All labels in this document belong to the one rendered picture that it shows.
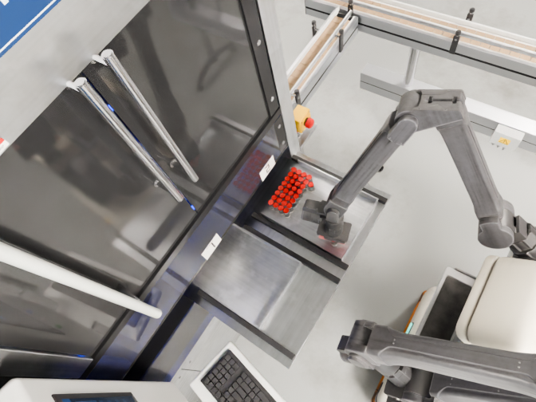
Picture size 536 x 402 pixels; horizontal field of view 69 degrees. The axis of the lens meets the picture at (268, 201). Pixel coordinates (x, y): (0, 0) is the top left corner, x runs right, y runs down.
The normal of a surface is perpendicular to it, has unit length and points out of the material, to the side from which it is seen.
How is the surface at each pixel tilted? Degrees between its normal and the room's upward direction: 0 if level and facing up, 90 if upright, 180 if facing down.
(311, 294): 0
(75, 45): 90
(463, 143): 72
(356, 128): 0
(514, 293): 42
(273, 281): 0
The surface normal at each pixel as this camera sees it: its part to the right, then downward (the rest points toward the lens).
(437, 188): -0.17, -0.42
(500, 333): -0.69, -0.59
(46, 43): 0.82, 0.44
